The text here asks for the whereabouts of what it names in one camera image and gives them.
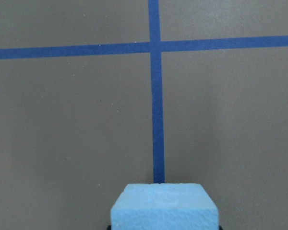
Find light blue handled foam block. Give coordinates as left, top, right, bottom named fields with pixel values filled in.
left=110, top=183, right=219, bottom=230

